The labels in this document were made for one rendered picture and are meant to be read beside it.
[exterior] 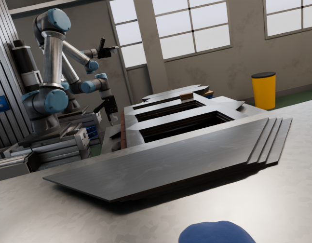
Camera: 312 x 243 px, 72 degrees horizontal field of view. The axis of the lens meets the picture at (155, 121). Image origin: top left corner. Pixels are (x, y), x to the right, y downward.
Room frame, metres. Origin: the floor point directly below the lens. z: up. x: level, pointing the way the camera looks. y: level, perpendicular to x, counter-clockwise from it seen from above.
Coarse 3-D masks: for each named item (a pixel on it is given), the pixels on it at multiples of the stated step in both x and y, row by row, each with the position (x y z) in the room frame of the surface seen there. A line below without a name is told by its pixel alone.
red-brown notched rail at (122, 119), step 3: (123, 111) 2.23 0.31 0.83; (123, 114) 2.10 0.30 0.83; (123, 117) 1.98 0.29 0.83; (123, 120) 1.88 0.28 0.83; (123, 123) 1.77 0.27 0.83; (123, 126) 1.68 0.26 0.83; (123, 129) 1.60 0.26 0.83; (123, 132) 1.53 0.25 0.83; (123, 135) 1.46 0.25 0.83; (123, 138) 1.40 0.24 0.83; (123, 141) 1.34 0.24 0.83; (123, 144) 1.29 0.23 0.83; (126, 144) 1.28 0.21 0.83; (123, 147) 1.24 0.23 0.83; (126, 147) 1.23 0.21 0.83
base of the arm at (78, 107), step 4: (68, 100) 1.64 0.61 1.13; (72, 100) 1.66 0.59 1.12; (68, 104) 1.64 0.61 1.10; (72, 104) 1.65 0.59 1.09; (76, 104) 1.67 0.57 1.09; (68, 108) 1.63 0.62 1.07; (72, 108) 1.63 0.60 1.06; (76, 108) 1.65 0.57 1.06; (80, 108) 1.69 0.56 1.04; (64, 112) 1.63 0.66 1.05; (68, 112) 1.62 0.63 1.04
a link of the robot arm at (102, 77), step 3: (96, 75) 1.43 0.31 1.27; (99, 75) 1.43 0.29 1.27; (102, 75) 1.43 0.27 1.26; (105, 75) 1.45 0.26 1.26; (99, 78) 1.43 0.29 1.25; (102, 78) 1.43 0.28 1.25; (105, 78) 1.44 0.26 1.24; (102, 81) 1.42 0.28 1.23; (105, 81) 1.44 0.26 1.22; (102, 84) 1.41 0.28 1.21; (105, 84) 1.43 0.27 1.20; (108, 84) 1.45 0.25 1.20; (102, 87) 1.42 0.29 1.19; (105, 87) 1.43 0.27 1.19; (108, 87) 1.45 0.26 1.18; (99, 90) 1.44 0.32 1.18; (102, 90) 1.43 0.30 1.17; (105, 90) 1.43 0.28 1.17
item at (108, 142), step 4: (120, 124) 2.28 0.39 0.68; (108, 128) 2.23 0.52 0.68; (108, 132) 2.09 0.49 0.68; (104, 136) 1.98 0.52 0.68; (108, 136) 1.96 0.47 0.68; (116, 136) 1.90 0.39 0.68; (120, 136) 1.88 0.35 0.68; (104, 140) 1.87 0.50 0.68; (108, 140) 1.85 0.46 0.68; (112, 140) 1.82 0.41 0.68; (116, 140) 1.80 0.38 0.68; (120, 140) 1.78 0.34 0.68; (104, 144) 1.77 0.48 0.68; (108, 144) 1.75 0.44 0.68; (112, 144) 1.72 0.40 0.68; (104, 148) 1.67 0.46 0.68; (108, 148) 1.65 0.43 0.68; (104, 152) 1.58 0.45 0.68; (108, 152) 1.57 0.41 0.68
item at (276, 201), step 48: (144, 144) 0.66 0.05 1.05; (288, 144) 0.46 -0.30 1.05; (0, 192) 0.54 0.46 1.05; (48, 192) 0.49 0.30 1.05; (192, 192) 0.36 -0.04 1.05; (240, 192) 0.33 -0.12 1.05; (288, 192) 0.31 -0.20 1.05; (0, 240) 0.35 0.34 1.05; (48, 240) 0.32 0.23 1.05; (96, 240) 0.30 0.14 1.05; (144, 240) 0.27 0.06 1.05; (288, 240) 0.22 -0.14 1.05
